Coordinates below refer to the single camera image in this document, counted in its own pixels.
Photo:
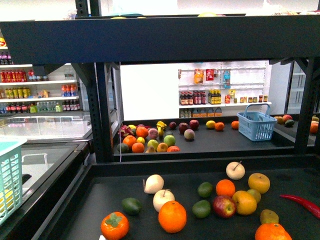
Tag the yellow apple front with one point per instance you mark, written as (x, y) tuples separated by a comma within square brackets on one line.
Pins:
[(245, 203)]

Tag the light blue plastic basket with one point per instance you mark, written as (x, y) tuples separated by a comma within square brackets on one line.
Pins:
[(11, 172)]

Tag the far dark red apple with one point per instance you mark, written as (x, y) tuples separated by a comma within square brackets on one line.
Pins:
[(182, 127)]

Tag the orange mandarin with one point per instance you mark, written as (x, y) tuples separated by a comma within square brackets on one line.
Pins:
[(219, 126), (225, 187)]

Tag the far peach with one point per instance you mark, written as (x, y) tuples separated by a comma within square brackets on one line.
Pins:
[(189, 134)]

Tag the green lime front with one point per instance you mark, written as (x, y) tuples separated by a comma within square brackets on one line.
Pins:
[(201, 209)]

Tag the yellow apple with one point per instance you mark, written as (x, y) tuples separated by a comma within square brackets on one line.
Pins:
[(259, 182), (245, 203)]

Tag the red chili pepper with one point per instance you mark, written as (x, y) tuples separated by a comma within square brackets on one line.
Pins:
[(308, 205)]

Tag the large orange front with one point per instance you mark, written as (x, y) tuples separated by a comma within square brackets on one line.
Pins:
[(271, 231)]

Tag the orange under basket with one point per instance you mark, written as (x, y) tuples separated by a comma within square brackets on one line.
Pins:
[(172, 217)]

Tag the white pear left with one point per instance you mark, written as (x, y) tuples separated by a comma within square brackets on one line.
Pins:
[(153, 184)]

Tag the white pear with stem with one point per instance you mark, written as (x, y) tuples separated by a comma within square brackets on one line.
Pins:
[(235, 170)]

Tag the far orange mandarin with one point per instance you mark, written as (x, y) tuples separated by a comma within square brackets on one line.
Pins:
[(219, 126)]

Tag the green lime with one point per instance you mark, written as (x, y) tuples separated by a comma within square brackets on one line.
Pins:
[(205, 189), (201, 209)]

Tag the white pear middle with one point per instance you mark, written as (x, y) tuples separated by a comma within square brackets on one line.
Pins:
[(161, 197)]

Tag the yellow apple back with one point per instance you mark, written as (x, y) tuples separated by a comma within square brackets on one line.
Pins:
[(259, 182)]

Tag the black metal shelf rack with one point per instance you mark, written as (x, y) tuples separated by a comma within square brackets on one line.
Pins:
[(91, 192)]

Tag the green lime back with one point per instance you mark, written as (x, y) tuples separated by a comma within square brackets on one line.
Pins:
[(205, 189)]

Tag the yellow lemon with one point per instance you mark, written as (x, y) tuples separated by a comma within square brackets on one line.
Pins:
[(210, 124), (6, 201)]

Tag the white goods shelf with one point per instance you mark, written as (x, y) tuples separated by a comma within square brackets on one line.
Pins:
[(215, 89)]

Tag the small yellow green fruit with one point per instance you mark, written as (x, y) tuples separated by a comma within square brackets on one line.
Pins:
[(256, 194)]

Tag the orange persimmon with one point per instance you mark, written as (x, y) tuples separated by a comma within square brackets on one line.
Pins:
[(115, 226)]

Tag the glass freezer chest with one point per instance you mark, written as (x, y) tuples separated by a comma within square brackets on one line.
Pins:
[(52, 138)]

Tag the drinks shelf left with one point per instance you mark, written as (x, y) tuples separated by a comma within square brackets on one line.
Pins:
[(23, 91)]

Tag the green avocado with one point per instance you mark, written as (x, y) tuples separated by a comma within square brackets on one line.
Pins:
[(131, 206)]

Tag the small blue shopping basket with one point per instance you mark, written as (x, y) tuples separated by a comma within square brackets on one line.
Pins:
[(255, 125)]

